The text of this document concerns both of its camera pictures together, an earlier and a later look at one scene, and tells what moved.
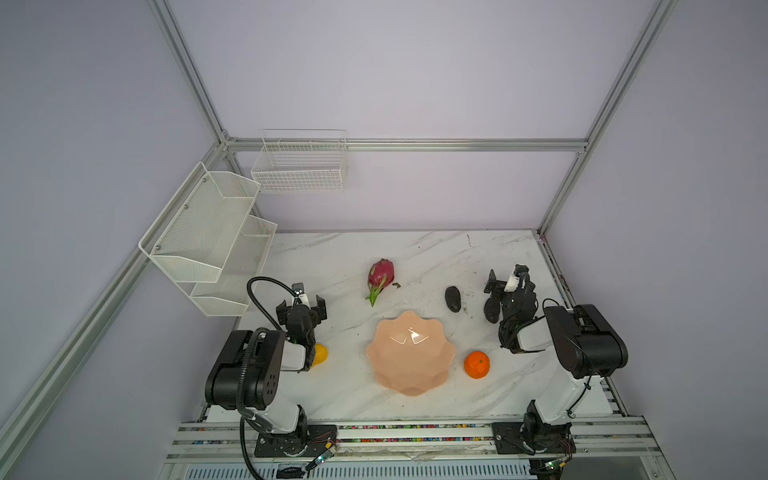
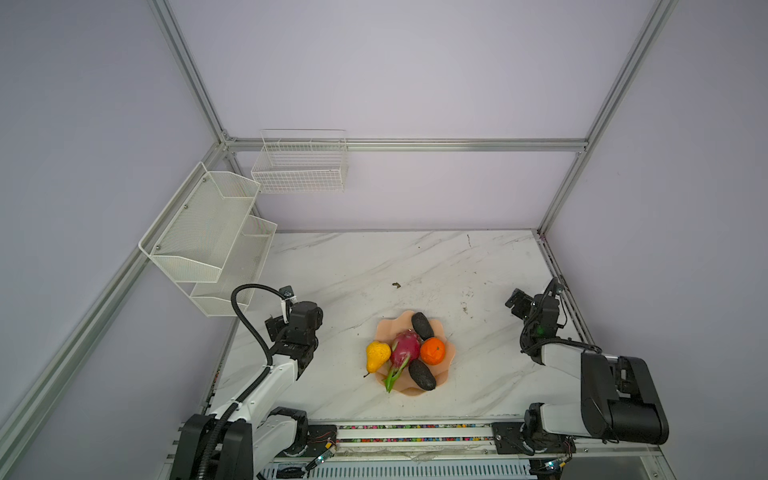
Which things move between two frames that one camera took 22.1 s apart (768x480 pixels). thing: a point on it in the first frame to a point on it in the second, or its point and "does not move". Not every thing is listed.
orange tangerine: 477,365 to 432,351
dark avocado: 453,298 to 422,326
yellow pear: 320,354 to 377,353
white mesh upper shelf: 195,234 does not move
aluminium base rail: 595,440 does not move
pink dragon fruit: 380,276 to 405,347
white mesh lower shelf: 229,296 does not move
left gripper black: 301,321 does not move
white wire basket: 298,161 does not move
